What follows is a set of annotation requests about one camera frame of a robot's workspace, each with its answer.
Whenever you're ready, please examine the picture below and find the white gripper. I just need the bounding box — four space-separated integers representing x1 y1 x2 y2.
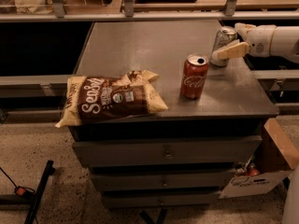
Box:
211 22 277 60

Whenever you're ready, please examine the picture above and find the silver 7up can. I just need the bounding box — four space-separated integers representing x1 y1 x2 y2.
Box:
209 26 237 67

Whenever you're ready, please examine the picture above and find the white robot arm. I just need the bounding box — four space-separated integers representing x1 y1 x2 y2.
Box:
211 22 299 63

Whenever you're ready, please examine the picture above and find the red cola can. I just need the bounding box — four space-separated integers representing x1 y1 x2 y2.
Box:
180 54 209 100

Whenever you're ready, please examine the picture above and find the cardboard box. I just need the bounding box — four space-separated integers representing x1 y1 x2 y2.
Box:
220 119 299 199

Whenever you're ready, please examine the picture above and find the grey drawer cabinet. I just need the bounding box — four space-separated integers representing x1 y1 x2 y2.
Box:
70 21 278 208

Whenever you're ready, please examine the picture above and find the brown chip bag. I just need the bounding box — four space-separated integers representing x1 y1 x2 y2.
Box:
56 70 168 128

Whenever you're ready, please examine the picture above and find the black stand leg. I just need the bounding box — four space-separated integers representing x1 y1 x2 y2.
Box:
24 161 55 224

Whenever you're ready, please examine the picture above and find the metal shelf rail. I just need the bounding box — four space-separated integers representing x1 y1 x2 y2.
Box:
0 0 299 22

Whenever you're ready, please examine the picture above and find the orange cable connector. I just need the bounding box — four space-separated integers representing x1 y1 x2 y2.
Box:
14 186 36 199

